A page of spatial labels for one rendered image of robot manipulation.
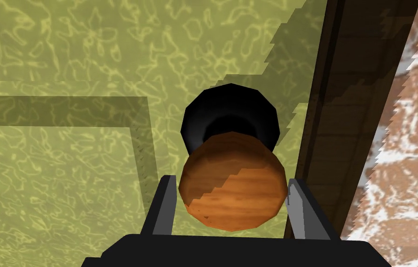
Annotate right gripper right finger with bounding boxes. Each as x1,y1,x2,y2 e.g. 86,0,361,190
284,178,342,241

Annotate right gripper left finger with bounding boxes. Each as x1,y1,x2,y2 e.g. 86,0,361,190
140,175,178,236

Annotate brown and black door knob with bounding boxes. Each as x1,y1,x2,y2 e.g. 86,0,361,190
178,83,289,232

